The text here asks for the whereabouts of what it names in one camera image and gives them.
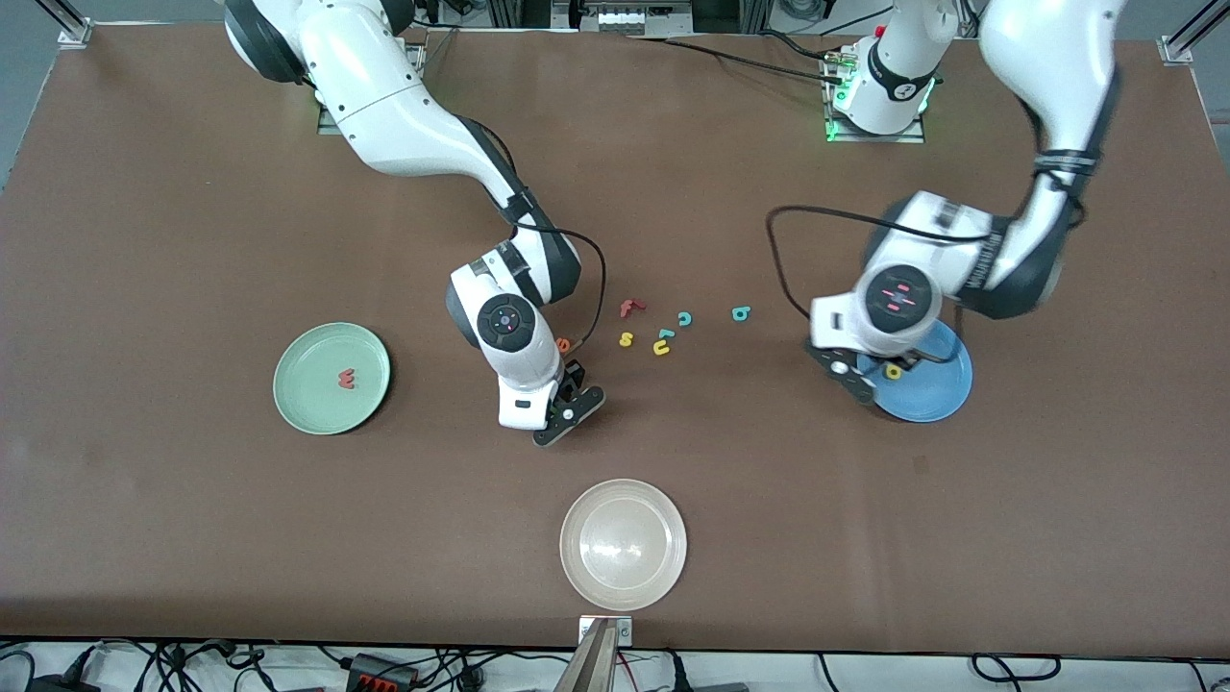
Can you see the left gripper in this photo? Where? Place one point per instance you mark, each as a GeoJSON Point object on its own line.
{"type": "Point", "coordinates": [914, 357]}

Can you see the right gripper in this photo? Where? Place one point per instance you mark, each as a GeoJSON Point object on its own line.
{"type": "Point", "coordinates": [574, 374]}

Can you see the pink letter w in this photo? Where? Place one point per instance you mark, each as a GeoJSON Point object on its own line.
{"type": "Point", "coordinates": [347, 380]}

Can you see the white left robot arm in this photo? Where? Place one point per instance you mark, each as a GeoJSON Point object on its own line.
{"type": "Point", "coordinates": [1047, 48]}

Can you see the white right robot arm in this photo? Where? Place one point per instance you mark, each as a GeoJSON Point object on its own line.
{"type": "Point", "coordinates": [384, 106]}

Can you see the blue plate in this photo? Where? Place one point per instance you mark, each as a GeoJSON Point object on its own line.
{"type": "Point", "coordinates": [932, 389]}

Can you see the red letter f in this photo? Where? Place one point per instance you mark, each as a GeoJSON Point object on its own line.
{"type": "Point", "coordinates": [627, 308]}

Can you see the white plate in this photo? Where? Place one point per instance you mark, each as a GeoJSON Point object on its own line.
{"type": "Point", "coordinates": [624, 545]}

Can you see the green plate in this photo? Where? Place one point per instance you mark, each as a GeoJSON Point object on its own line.
{"type": "Point", "coordinates": [317, 394]}

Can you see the black plug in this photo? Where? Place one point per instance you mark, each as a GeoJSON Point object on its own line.
{"type": "Point", "coordinates": [676, 673]}

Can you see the black and red power adapter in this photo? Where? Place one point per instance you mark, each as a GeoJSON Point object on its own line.
{"type": "Point", "coordinates": [380, 673]}

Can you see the white power strip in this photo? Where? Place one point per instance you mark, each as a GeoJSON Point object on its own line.
{"type": "Point", "coordinates": [644, 19]}

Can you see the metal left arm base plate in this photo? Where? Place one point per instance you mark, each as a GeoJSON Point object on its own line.
{"type": "Point", "coordinates": [918, 130]}

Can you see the metal post bracket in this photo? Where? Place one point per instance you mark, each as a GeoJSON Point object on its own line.
{"type": "Point", "coordinates": [627, 630]}

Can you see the metal camera post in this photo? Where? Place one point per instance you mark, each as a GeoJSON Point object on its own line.
{"type": "Point", "coordinates": [588, 663]}

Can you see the metal table corner bracket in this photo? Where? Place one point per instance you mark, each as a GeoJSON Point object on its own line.
{"type": "Point", "coordinates": [77, 35]}
{"type": "Point", "coordinates": [1174, 50]}

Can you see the aluminium frame strut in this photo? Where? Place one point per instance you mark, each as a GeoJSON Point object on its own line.
{"type": "Point", "coordinates": [1201, 24]}
{"type": "Point", "coordinates": [58, 14]}

